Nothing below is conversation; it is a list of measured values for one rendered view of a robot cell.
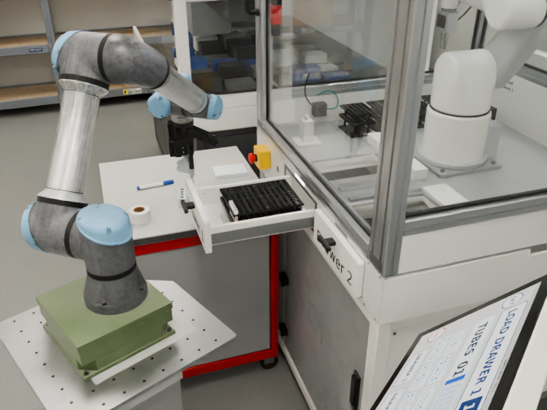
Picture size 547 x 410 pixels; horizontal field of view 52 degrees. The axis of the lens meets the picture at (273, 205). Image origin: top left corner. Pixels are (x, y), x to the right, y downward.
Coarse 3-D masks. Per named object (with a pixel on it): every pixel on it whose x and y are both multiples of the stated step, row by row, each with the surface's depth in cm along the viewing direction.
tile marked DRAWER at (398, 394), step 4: (404, 388) 92; (392, 392) 94; (396, 392) 93; (400, 392) 92; (404, 392) 91; (388, 396) 94; (392, 396) 93; (396, 396) 92; (400, 396) 90; (384, 400) 94; (388, 400) 93; (392, 400) 91; (396, 400) 90; (384, 404) 92; (388, 404) 91; (392, 404) 90; (396, 404) 89; (380, 408) 92; (384, 408) 91; (388, 408) 90; (392, 408) 89
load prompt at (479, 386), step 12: (528, 300) 87; (504, 312) 90; (516, 312) 87; (504, 324) 86; (516, 324) 83; (492, 336) 85; (504, 336) 82; (492, 348) 82; (504, 348) 79; (480, 360) 81; (492, 360) 78; (480, 372) 78; (492, 372) 75; (468, 384) 77; (480, 384) 75; (468, 396) 74; (480, 396) 72; (456, 408) 74; (468, 408) 71; (480, 408) 69
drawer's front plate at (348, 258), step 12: (324, 216) 158; (324, 228) 157; (336, 228) 153; (336, 240) 150; (324, 252) 160; (336, 252) 151; (348, 252) 143; (348, 264) 144; (360, 264) 139; (348, 276) 145; (360, 276) 140; (348, 288) 147; (360, 288) 142
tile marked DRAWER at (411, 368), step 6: (414, 354) 103; (420, 354) 101; (426, 354) 99; (414, 360) 100; (420, 360) 98; (408, 366) 100; (414, 366) 98; (402, 372) 99; (408, 372) 98; (414, 372) 95; (402, 378) 97; (408, 378) 95; (396, 384) 96
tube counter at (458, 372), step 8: (464, 360) 85; (472, 360) 83; (456, 368) 85; (464, 368) 83; (448, 376) 84; (456, 376) 82; (464, 376) 80; (448, 384) 82; (456, 384) 80; (440, 392) 81; (448, 392) 80; (456, 392) 78; (440, 400) 79; (448, 400) 77; (432, 408) 79; (440, 408) 77; (448, 408) 75
